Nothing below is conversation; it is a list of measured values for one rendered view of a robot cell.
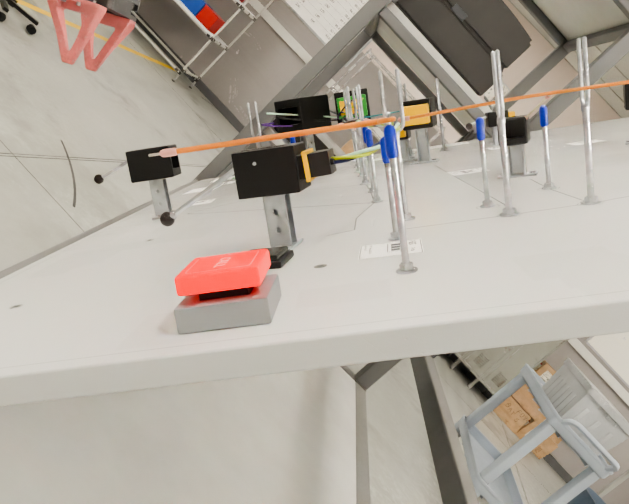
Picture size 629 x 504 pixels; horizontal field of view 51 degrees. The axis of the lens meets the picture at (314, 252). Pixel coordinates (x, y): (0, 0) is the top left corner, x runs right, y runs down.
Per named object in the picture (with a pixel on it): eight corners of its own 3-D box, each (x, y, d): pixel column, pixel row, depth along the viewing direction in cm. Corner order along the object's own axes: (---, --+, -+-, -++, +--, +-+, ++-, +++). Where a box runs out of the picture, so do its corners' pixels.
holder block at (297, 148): (253, 192, 61) (246, 149, 60) (311, 185, 60) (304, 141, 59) (238, 199, 57) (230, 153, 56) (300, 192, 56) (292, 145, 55)
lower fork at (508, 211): (522, 215, 57) (508, 47, 54) (501, 218, 57) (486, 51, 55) (516, 211, 59) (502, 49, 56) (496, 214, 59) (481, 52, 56)
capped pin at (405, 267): (393, 271, 45) (373, 113, 43) (414, 267, 46) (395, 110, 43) (399, 275, 44) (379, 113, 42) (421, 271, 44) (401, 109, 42)
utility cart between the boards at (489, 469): (442, 503, 398) (564, 405, 380) (437, 433, 507) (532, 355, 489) (505, 571, 396) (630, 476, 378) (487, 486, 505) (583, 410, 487)
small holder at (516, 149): (541, 166, 86) (536, 111, 85) (536, 176, 78) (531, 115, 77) (504, 170, 88) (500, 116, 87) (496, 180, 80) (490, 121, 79)
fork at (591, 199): (605, 203, 57) (596, 33, 54) (584, 206, 57) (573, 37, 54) (598, 200, 59) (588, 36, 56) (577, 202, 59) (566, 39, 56)
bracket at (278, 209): (279, 242, 62) (270, 190, 61) (303, 240, 61) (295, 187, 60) (264, 254, 57) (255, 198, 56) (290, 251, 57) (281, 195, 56)
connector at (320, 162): (287, 178, 59) (282, 156, 59) (339, 169, 58) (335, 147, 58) (279, 183, 56) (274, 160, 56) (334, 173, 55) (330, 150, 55)
